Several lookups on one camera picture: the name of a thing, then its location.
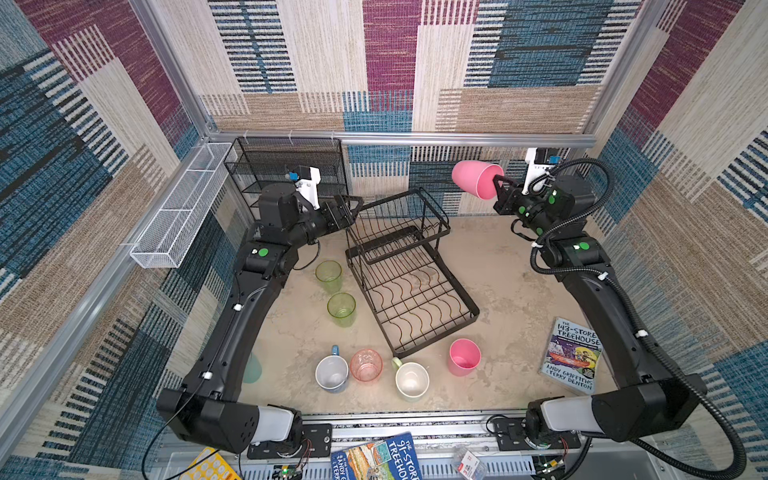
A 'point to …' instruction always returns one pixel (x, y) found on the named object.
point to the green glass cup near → (341, 307)
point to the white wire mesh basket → (170, 233)
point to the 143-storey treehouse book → (572, 356)
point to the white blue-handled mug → (332, 372)
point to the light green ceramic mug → (411, 380)
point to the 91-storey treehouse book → (391, 458)
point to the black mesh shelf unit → (259, 162)
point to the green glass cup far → (330, 273)
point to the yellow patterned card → (212, 467)
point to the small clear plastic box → (468, 465)
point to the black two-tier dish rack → (414, 296)
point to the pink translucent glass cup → (366, 366)
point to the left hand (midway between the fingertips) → (355, 203)
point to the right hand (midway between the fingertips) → (496, 182)
